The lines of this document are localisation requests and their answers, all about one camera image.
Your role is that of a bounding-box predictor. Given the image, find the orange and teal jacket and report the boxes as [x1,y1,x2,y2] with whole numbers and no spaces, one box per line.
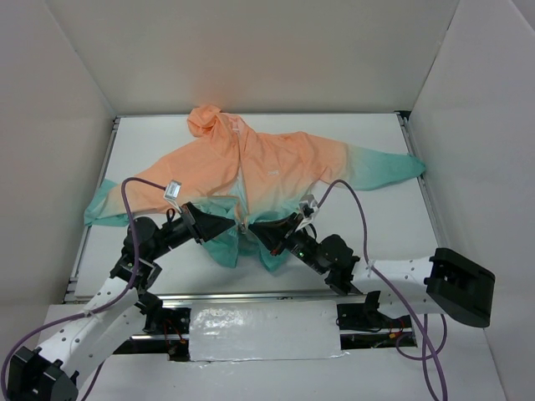
[84,106,425,272]

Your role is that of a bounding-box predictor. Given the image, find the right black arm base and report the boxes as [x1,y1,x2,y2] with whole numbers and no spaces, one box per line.
[336,301,416,350]

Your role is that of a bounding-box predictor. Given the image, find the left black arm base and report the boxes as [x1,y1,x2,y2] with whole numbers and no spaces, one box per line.
[115,307,191,362]

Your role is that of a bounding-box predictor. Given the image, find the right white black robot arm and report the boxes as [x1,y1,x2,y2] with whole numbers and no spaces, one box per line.
[249,213,496,328]

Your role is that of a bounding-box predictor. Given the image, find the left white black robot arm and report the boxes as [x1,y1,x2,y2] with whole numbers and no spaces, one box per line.
[2,203,235,400]

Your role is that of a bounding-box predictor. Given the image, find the white foil covered panel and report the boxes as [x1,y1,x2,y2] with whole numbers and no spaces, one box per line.
[189,300,343,362]

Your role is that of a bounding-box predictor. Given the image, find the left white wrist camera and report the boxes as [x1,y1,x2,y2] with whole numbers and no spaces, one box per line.
[164,180,181,201]

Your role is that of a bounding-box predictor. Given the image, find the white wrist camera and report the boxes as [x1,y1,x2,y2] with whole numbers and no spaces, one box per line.
[297,193,319,231]
[164,180,181,201]

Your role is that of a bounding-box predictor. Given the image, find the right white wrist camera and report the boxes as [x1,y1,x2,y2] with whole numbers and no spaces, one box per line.
[297,193,319,231]

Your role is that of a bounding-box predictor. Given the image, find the aluminium front rail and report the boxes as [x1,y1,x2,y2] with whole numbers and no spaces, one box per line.
[66,287,423,303]

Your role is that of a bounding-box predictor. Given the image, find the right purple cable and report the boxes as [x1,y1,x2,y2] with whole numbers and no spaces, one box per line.
[315,179,449,401]

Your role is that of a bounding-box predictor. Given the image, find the purple cable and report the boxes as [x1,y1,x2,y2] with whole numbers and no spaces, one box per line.
[315,179,449,401]
[0,177,168,401]

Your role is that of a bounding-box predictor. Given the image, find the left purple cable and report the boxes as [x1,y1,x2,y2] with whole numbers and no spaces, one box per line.
[0,177,168,401]

